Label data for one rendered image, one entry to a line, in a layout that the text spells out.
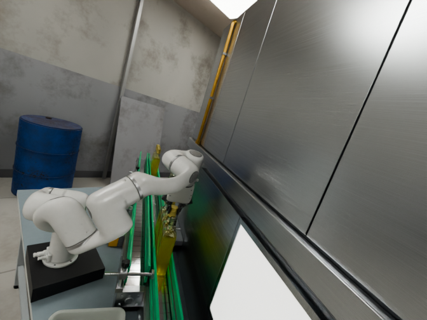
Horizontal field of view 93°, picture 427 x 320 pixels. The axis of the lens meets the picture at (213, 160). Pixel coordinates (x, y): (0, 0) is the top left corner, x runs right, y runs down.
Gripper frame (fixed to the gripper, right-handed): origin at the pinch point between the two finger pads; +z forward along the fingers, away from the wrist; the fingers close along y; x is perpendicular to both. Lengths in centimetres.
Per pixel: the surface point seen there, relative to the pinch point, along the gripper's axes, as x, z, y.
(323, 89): 25, -64, -15
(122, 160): -251, 140, 37
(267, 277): 44, -24, -12
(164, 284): 19.1, 23.1, -1.8
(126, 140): -266, 108, 38
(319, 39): 14, -74, -15
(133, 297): 23.4, 24.0, 9.4
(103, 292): 14.1, 37.9, 20.0
